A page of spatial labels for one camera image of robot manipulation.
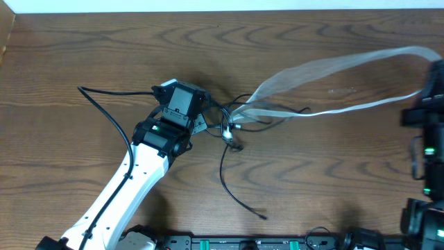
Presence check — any white cable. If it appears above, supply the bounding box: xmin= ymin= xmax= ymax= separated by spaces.
xmin=221 ymin=45 xmax=443 ymax=142

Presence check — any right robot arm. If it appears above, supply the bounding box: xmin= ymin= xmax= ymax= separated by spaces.
xmin=400 ymin=60 xmax=443 ymax=250

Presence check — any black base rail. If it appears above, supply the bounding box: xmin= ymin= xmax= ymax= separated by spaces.
xmin=152 ymin=235 xmax=403 ymax=250

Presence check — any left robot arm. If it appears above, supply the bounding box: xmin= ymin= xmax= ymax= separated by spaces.
xmin=37 ymin=79 xmax=210 ymax=249

